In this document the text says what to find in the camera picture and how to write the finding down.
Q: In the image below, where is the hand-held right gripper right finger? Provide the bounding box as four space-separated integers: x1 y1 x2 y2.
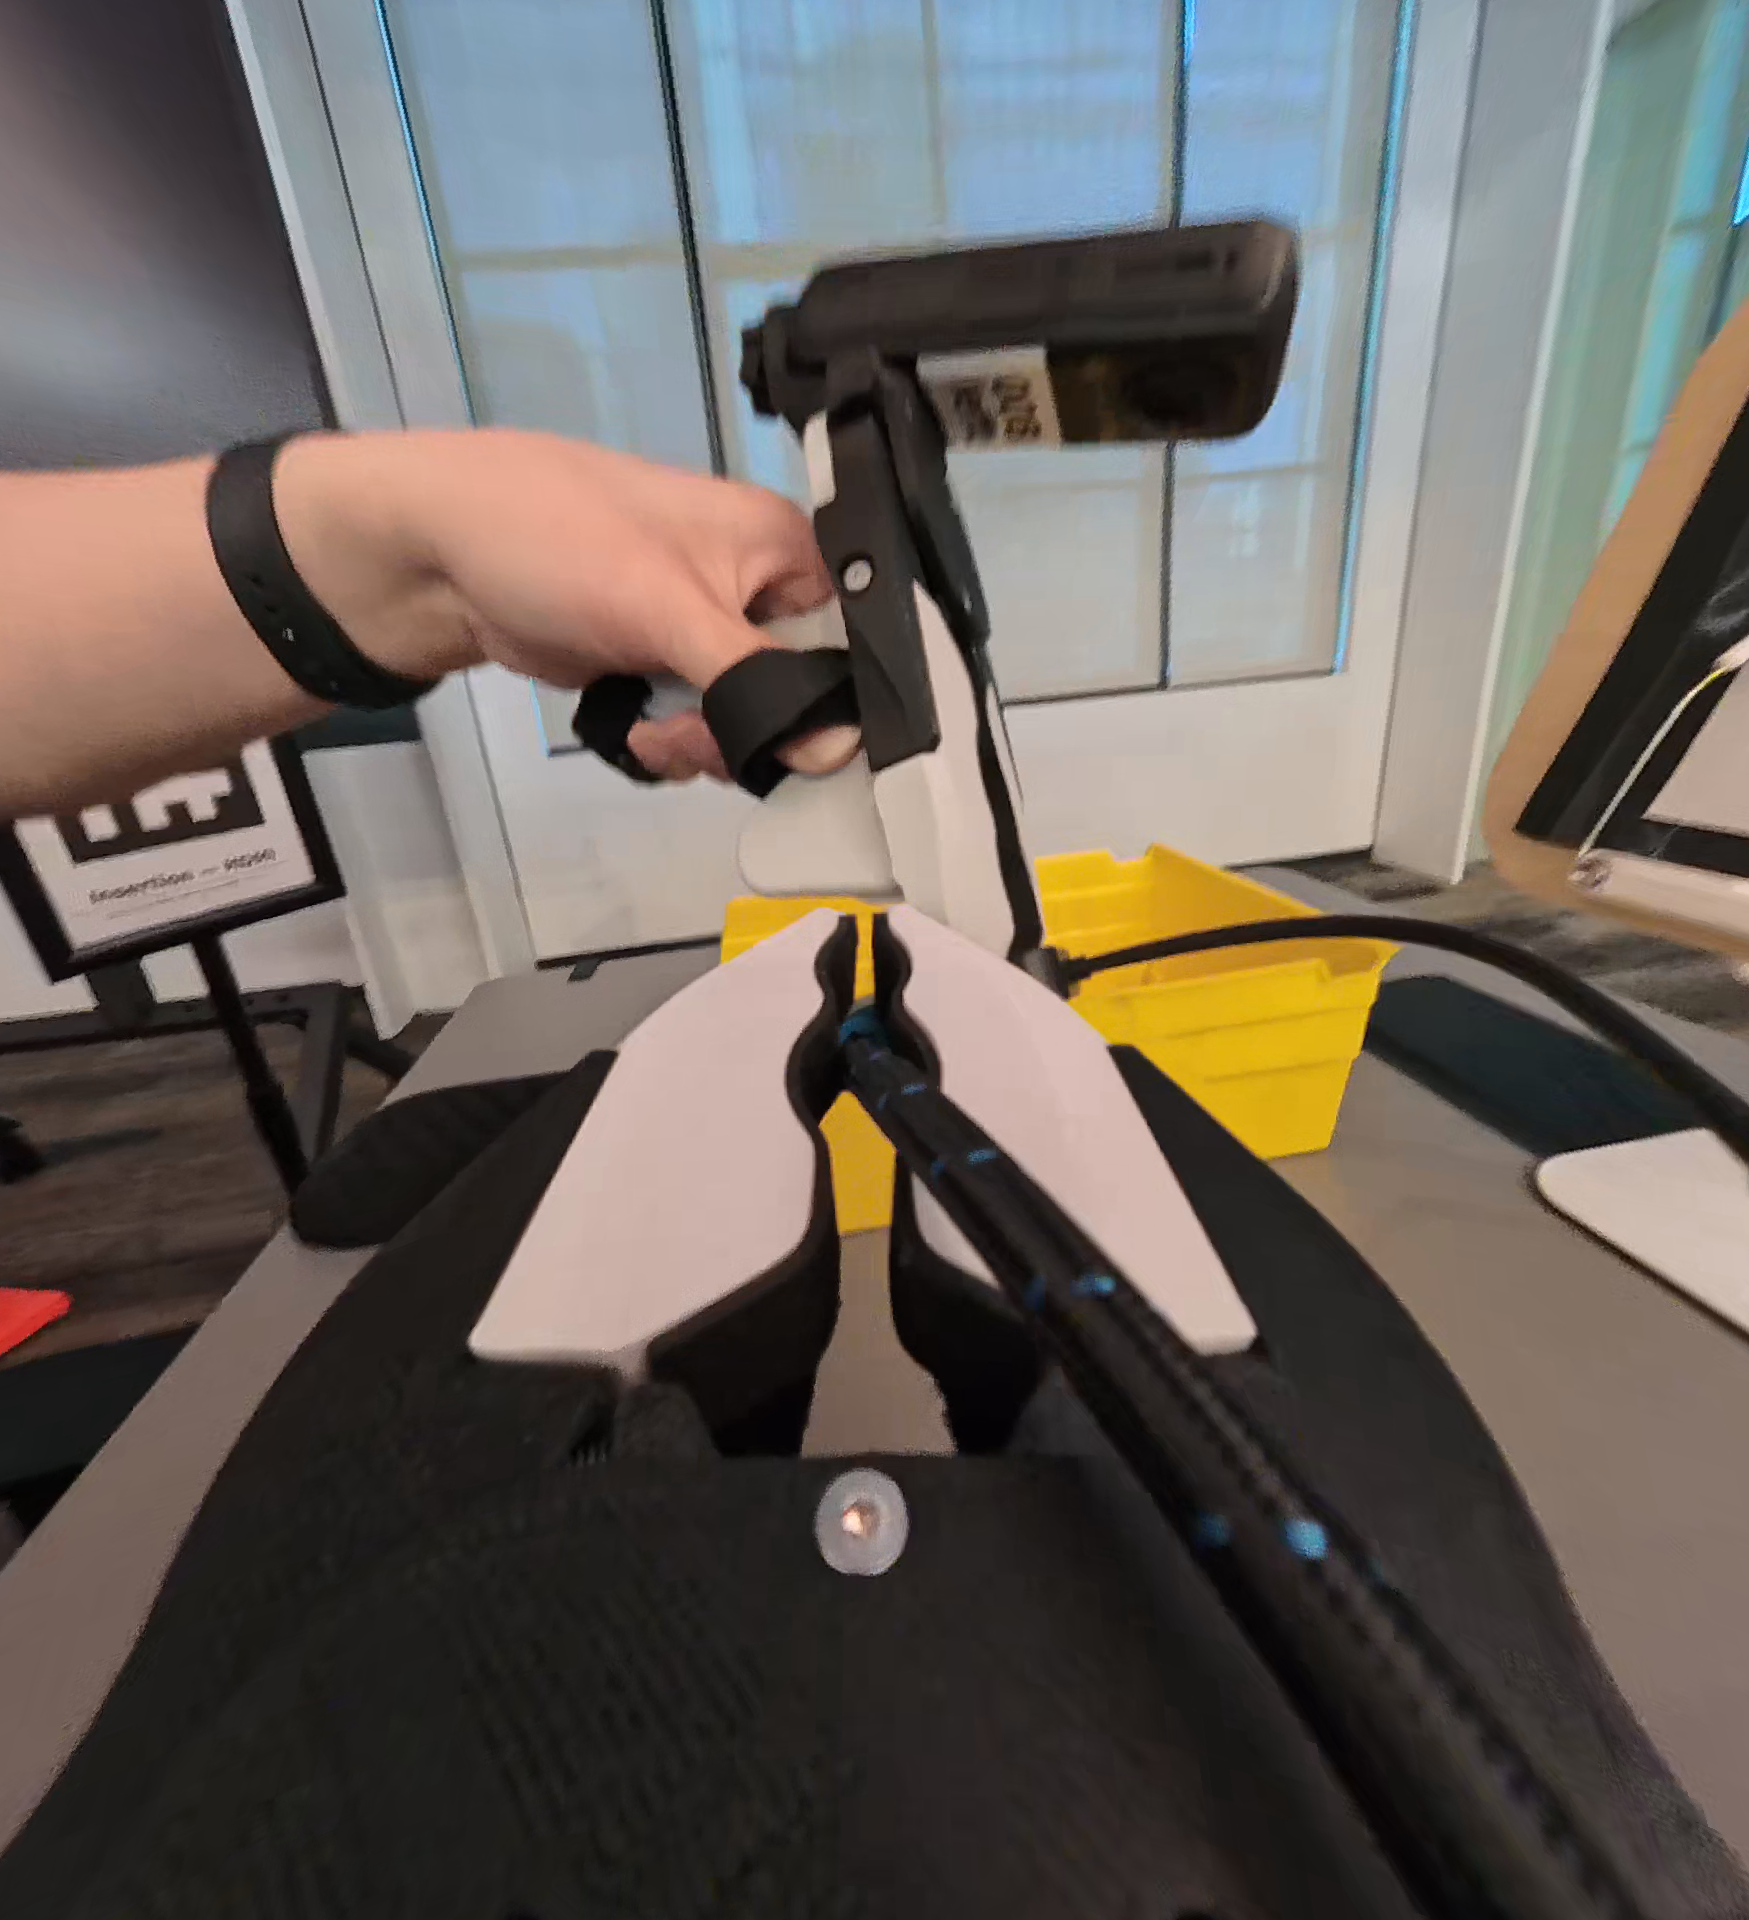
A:
870 904 1262 1456

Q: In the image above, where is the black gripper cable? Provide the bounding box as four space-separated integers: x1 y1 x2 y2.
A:
950 496 1749 1302

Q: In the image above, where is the white glass-paned door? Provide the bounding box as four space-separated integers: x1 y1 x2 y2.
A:
226 0 1493 964

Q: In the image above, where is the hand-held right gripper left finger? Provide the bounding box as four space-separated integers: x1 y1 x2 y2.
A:
465 907 864 1452

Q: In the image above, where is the black braided hdmi cable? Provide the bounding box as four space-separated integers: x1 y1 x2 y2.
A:
833 1002 1693 1920

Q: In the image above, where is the black sign stand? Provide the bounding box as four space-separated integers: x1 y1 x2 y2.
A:
0 931 413 1202

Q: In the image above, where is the person's left hand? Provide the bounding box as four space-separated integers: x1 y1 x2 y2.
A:
274 424 869 785

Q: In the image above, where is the large black screen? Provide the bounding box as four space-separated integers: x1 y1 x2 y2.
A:
0 0 341 480

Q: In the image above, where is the black wristband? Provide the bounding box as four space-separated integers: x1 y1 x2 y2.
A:
203 429 443 713

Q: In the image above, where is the black mouse pad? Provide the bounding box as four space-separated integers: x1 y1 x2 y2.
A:
1365 974 1705 1160

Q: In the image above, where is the yellow plastic bin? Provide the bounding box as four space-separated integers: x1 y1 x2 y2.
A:
722 845 1399 1234

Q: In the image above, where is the framed black and white sign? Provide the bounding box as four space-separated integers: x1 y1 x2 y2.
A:
0 735 352 986

